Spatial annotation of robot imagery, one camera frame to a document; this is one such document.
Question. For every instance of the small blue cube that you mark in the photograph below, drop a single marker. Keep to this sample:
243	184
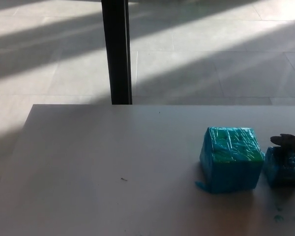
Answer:
276	172

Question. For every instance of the black vertical window frame post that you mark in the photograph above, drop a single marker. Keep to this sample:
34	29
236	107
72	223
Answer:
116	51

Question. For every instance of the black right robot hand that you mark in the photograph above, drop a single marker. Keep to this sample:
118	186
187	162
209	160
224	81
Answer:
288	141

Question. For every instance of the large blue wrapped cube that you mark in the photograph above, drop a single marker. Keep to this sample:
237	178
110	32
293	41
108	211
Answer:
232	169

